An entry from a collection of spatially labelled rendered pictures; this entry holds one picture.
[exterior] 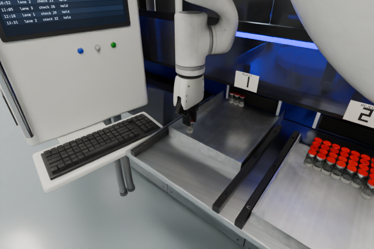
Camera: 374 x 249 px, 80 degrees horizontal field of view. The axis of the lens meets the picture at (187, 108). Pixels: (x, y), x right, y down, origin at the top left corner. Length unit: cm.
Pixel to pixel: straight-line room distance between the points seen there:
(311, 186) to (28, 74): 88
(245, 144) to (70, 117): 65
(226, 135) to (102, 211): 116
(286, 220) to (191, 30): 48
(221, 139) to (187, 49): 31
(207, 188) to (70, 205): 134
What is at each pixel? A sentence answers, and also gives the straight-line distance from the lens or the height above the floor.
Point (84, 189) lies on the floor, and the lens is 187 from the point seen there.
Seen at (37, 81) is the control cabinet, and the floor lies 104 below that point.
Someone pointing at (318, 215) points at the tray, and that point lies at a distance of 61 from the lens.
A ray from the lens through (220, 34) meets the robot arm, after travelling 60.
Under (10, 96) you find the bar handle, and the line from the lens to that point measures 82.
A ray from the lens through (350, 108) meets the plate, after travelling 74.
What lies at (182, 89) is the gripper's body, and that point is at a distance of 62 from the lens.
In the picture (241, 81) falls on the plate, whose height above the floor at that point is 101.
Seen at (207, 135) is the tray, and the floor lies 88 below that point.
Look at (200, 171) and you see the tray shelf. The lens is 62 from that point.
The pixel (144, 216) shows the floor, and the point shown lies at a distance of 161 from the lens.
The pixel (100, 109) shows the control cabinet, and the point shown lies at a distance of 97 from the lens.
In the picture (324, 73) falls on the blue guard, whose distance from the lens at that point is 72.
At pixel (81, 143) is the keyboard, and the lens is 87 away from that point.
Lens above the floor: 133
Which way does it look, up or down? 31 degrees down
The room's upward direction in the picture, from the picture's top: straight up
